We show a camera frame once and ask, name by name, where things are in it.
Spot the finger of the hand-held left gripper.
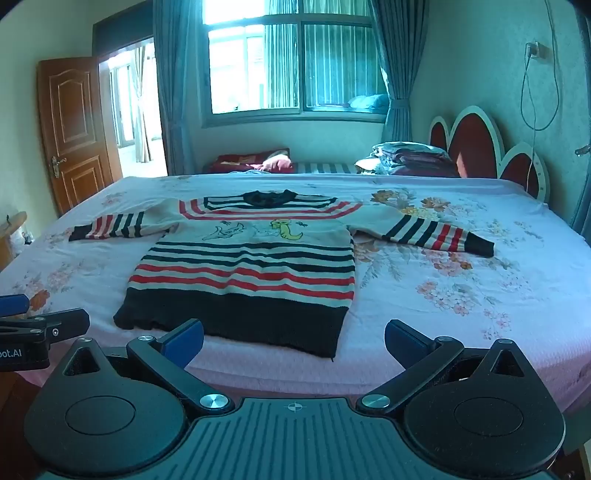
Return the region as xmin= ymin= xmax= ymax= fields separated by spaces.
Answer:
xmin=0 ymin=294 xmax=30 ymax=319
xmin=0 ymin=308 xmax=91 ymax=344

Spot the blue curtain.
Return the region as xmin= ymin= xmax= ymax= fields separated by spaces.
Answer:
xmin=367 ymin=0 xmax=432 ymax=144
xmin=152 ymin=0 xmax=208 ymax=176

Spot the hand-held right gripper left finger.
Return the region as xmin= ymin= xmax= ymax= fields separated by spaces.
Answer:
xmin=62 ymin=318 xmax=234 ymax=415

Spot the sliding glass window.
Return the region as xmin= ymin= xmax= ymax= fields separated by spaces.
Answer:
xmin=201 ymin=0 xmax=391 ymax=129

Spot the stack of folded blankets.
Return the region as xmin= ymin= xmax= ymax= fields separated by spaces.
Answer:
xmin=355 ymin=141 xmax=462 ymax=178

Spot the maroon pillow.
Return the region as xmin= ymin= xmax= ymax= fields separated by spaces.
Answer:
xmin=217 ymin=148 xmax=296 ymax=174

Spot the blue cloth on windowsill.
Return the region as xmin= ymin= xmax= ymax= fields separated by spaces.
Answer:
xmin=346 ymin=94 xmax=389 ymax=112

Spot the red and white headboard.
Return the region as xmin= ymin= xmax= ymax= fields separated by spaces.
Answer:
xmin=427 ymin=105 xmax=550 ymax=204

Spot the floral bed sheet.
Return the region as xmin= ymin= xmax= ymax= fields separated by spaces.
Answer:
xmin=0 ymin=173 xmax=591 ymax=416

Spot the brown wooden door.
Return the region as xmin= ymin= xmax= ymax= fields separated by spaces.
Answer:
xmin=37 ymin=56 xmax=123 ymax=217

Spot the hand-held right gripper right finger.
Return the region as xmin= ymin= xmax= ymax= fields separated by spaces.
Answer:
xmin=356 ymin=319 xmax=532 ymax=415

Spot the striped knit sweater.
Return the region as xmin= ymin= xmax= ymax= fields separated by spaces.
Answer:
xmin=68 ymin=189 xmax=496 ymax=358

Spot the charger cable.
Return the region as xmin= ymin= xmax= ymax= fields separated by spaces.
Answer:
xmin=519 ymin=0 xmax=564 ymax=190

